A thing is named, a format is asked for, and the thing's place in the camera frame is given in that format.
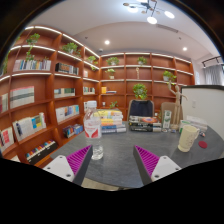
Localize orange wooden shelf unit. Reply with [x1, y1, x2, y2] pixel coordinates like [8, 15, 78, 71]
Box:
[0, 25, 196, 168]

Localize dark office chair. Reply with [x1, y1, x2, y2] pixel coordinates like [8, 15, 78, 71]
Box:
[127, 99, 155, 121]

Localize ceiling air vent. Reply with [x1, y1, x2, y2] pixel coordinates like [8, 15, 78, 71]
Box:
[164, 23, 184, 34]

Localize clear plastic water bottle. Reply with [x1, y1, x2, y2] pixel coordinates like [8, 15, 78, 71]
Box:
[83, 100, 104, 161]

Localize recessed ceiling lights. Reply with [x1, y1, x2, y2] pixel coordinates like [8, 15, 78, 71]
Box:
[103, 39, 189, 53]

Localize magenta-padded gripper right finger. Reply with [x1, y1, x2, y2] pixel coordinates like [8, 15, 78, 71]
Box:
[132, 144, 183, 186]

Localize green white box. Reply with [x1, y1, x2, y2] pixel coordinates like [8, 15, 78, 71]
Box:
[179, 119, 192, 132]

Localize tall green white carton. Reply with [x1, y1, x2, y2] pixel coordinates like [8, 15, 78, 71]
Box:
[162, 109, 173, 130]

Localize black track light rail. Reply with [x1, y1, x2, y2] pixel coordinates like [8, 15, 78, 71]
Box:
[201, 55, 223, 68]

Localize colourful book stack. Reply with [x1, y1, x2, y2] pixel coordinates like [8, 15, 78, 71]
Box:
[96, 109, 128, 135]

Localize branched ceiling lamp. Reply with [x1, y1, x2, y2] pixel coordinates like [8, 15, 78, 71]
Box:
[122, 0, 176, 25]

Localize wooden artist mannequin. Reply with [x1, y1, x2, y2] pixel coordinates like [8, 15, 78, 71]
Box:
[166, 79, 189, 131]

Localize grey curtain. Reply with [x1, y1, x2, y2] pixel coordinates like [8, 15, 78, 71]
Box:
[203, 64, 224, 86]

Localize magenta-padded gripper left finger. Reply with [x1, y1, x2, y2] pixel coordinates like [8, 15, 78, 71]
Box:
[43, 144, 94, 187]

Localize cream ceramic mug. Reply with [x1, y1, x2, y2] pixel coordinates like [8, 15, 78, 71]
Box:
[177, 124, 201, 153]

